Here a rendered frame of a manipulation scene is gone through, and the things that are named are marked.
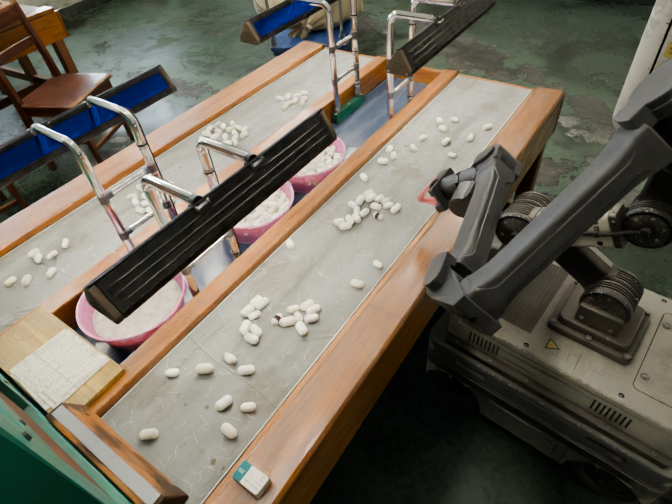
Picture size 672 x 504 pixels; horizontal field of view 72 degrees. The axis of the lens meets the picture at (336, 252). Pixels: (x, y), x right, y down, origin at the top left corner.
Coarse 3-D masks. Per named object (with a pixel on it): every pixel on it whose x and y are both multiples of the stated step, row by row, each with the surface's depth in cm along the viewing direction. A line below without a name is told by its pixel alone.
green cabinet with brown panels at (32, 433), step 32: (0, 384) 78; (0, 416) 32; (32, 416) 82; (0, 448) 27; (32, 448) 30; (64, 448) 78; (0, 480) 28; (32, 480) 30; (64, 480) 32; (96, 480) 74
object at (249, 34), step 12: (288, 0) 161; (336, 0) 177; (264, 12) 154; (276, 12) 157; (288, 12) 161; (300, 12) 164; (312, 12) 168; (252, 24) 150; (264, 24) 154; (276, 24) 157; (288, 24) 160; (240, 36) 154; (252, 36) 151; (264, 36) 153
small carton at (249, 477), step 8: (240, 464) 82; (248, 464) 82; (240, 472) 81; (248, 472) 81; (256, 472) 81; (240, 480) 81; (248, 480) 80; (256, 480) 80; (264, 480) 80; (248, 488) 79; (256, 488) 79; (264, 488) 80; (256, 496) 79
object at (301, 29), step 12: (348, 0) 371; (360, 0) 388; (324, 12) 365; (336, 12) 367; (348, 12) 377; (300, 24) 372; (312, 24) 371; (324, 24) 371; (336, 24) 375; (300, 36) 373
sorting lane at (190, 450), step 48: (480, 96) 178; (432, 144) 157; (480, 144) 155; (336, 192) 142; (384, 192) 141; (336, 240) 128; (384, 240) 126; (240, 288) 118; (288, 288) 117; (336, 288) 115; (192, 336) 109; (240, 336) 107; (288, 336) 106; (144, 384) 101; (192, 384) 100; (240, 384) 99; (288, 384) 98; (192, 432) 92; (240, 432) 91; (192, 480) 86
